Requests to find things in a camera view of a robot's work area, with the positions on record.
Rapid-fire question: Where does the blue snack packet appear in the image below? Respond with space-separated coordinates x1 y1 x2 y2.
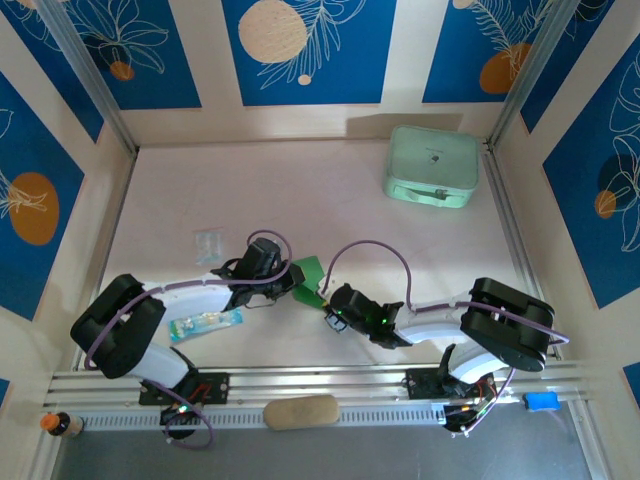
168 307 245 344

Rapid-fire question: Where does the small clear plastic bag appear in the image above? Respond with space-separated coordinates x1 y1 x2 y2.
193 228 224 266

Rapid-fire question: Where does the tan oval wooden block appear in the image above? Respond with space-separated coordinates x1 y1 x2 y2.
263 394 341 431

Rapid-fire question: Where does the mint green zip case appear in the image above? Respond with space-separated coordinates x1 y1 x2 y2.
382 124 481 210

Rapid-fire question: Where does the small blue box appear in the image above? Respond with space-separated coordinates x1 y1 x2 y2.
522 392 560 413

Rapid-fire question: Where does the small bottle orange cap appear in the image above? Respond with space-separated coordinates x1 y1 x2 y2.
39 410 84 440

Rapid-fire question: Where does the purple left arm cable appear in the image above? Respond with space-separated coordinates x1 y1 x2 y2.
82 229 294 450

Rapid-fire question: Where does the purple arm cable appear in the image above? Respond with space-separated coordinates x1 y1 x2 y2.
322 240 571 441
82 229 294 450

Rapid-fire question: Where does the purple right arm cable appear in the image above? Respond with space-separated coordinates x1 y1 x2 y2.
322 240 571 441

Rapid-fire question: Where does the aluminium mounting rail beam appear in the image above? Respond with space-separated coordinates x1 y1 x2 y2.
42 362 597 409

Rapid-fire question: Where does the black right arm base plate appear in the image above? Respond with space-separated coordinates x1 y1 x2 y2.
405 368 496 401

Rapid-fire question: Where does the grey slotted cable duct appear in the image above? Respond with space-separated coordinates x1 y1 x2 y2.
79 403 450 431

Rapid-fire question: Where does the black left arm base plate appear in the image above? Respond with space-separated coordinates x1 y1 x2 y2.
138 372 231 406

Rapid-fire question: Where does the aluminium table edge rail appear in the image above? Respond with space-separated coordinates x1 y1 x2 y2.
72 147 139 371
480 142 544 301

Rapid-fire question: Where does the aluminium frame post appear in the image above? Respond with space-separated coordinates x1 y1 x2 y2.
487 0 576 151
37 0 139 154

